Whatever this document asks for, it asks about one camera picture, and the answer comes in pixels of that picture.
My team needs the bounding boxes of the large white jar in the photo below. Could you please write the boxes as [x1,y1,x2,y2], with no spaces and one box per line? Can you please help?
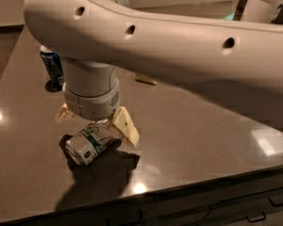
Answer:
[241,0,283,24]

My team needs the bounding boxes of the blue soda can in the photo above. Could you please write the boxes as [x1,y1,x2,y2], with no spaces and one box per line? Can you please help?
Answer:
[40,45,64,87]

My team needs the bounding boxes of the black drawer handle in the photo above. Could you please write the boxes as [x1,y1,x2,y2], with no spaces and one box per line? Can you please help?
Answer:
[269,194,283,207]
[245,212,266,223]

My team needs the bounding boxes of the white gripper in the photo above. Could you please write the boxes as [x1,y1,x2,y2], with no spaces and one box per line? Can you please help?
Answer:
[55,80,140,148]

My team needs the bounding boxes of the black drawer handle right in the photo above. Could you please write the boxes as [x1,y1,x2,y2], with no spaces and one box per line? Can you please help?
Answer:
[269,194,283,207]

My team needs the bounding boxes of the green yellow sponge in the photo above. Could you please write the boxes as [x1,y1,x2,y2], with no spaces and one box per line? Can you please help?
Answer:
[135,74,157,86]

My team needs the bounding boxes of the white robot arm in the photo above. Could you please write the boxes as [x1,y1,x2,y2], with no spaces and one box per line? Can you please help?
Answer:
[24,0,283,131]

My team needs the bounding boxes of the white green 7up can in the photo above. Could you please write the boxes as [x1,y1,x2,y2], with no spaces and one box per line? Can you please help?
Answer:
[65,124,117,166]

